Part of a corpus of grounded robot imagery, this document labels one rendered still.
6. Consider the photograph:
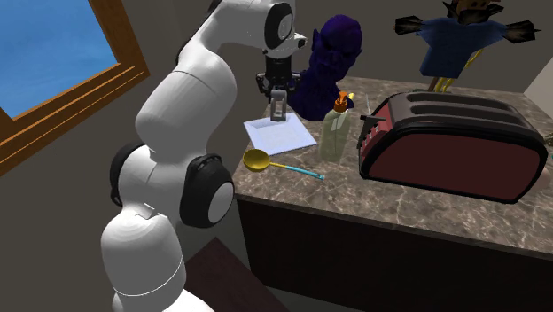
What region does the clear soap dispenser orange pump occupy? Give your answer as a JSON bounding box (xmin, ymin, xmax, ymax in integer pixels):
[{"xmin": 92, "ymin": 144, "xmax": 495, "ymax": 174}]
[{"xmin": 317, "ymin": 90, "xmax": 356, "ymax": 164}]

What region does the white square plate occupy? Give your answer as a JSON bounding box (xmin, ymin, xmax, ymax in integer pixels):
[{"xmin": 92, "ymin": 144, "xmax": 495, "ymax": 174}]
[{"xmin": 242, "ymin": 111, "xmax": 319, "ymax": 158}]

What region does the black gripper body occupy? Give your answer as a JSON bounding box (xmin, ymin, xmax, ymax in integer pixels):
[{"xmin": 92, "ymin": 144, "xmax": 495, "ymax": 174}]
[{"xmin": 255, "ymin": 56, "xmax": 302, "ymax": 97}]

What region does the red and black toaster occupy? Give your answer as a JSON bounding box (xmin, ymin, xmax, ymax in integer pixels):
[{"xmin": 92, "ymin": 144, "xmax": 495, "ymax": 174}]
[{"xmin": 355, "ymin": 90, "xmax": 550, "ymax": 206}]

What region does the blue shirted scarecrow figure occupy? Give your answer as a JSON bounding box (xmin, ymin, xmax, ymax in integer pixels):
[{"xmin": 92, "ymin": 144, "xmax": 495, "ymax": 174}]
[{"xmin": 393, "ymin": 0, "xmax": 542, "ymax": 94}]

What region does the yellow measuring spoon teal handle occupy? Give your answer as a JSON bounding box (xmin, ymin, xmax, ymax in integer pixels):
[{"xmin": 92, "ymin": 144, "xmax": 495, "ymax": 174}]
[{"xmin": 241, "ymin": 148, "xmax": 326, "ymax": 182}]

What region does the purple bust figure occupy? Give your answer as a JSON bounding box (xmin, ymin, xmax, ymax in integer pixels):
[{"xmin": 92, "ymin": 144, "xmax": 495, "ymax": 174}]
[{"xmin": 286, "ymin": 13, "xmax": 364, "ymax": 122}]

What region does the dark counter cabinet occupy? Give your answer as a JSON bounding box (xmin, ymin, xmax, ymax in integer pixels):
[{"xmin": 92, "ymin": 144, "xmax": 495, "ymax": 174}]
[{"xmin": 236, "ymin": 198, "xmax": 553, "ymax": 312}]

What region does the dark robot stand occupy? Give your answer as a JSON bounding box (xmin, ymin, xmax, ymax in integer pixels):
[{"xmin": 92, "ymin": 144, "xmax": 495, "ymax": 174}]
[{"xmin": 183, "ymin": 236, "xmax": 292, "ymax": 312}]

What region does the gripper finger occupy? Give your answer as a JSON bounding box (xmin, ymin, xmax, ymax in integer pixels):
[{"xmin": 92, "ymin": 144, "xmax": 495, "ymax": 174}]
[{"xmin": 269, "ymin": 86, "xmax": 289, "ymax": 123}]

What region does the wood framed window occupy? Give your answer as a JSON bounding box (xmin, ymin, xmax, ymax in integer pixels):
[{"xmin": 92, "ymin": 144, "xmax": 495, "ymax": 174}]
[{"xmin": 0, "ymin": 0, "xmax": 152, "ymax": 178}]

